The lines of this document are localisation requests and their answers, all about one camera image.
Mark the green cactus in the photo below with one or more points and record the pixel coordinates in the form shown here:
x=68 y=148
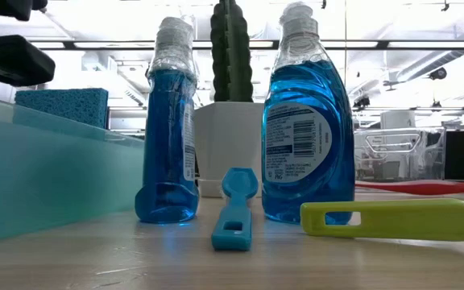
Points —
x=232 y=52

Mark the clear plastic bin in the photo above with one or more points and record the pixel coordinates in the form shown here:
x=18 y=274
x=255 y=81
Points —
x=397 y=161

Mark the blue sponge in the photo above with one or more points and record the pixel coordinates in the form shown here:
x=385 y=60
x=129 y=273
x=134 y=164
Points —
x=63 y=106

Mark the red dish brush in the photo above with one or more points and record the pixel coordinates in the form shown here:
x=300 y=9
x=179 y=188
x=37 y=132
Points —
x=417 y=188

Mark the blue dish soap bottle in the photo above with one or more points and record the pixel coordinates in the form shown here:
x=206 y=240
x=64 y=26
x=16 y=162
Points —
x=308 y=88
x=167 y=141

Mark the white plant pot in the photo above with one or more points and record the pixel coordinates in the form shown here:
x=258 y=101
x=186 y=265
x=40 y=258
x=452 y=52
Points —
x=226 y=141

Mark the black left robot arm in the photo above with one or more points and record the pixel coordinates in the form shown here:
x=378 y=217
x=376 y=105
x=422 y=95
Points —
x=2 y=8

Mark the white box appliance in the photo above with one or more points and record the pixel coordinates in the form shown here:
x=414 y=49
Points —
x=397 y=120

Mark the black linear ceiling light rail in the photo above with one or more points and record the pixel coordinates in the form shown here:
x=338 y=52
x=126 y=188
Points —
x=382 y=44

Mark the black ceiling spotlight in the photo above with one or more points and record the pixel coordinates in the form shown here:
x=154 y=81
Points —
x=438 y=73
x=361 y=102

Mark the green translucent plastic bin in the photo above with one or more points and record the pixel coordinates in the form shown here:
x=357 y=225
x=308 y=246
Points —
x=34 y=181

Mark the yellow-green toothbrush bottom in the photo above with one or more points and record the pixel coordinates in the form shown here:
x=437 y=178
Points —
x=417 y=221

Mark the blue plastic dish scraper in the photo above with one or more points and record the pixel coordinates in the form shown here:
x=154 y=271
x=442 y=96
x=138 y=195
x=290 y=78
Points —
x=234 y=225

